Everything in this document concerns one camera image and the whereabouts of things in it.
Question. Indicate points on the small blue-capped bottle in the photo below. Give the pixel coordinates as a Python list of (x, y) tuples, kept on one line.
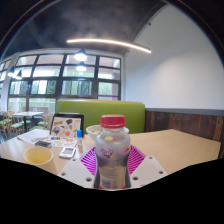
[(79, 137)]

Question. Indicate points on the black tablet covered with stickers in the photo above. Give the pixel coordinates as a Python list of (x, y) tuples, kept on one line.
[(66, 126)]

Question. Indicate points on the black pendant lamps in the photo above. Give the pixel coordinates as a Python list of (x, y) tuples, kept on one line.
[(80, 56)]

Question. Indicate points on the dark-framed window wall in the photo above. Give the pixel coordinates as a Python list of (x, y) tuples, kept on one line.
[(53, 87)]

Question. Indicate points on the curved linear ceiling light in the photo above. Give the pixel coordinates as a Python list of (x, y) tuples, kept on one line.
[(110, 42)]

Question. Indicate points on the white paper sheets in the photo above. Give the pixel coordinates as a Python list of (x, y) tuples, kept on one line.
[(31, 136)]

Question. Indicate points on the white sticker sheet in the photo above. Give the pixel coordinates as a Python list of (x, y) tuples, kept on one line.
[(63, 141)]

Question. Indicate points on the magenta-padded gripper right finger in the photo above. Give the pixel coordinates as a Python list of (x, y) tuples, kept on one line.
[(150, 170)]

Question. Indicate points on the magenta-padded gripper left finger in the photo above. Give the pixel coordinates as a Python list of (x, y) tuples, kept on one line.
[(73, 171)]

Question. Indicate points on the clear red-capped drink bottle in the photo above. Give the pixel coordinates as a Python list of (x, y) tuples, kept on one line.
[(112, 156)]

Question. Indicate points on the white bowl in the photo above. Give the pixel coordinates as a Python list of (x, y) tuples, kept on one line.
[(92, 132)]

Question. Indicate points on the small black box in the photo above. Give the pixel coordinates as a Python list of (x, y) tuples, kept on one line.
[(43, 144)]

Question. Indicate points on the wooden dining table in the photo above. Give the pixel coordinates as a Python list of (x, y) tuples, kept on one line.
[(28, 114)]

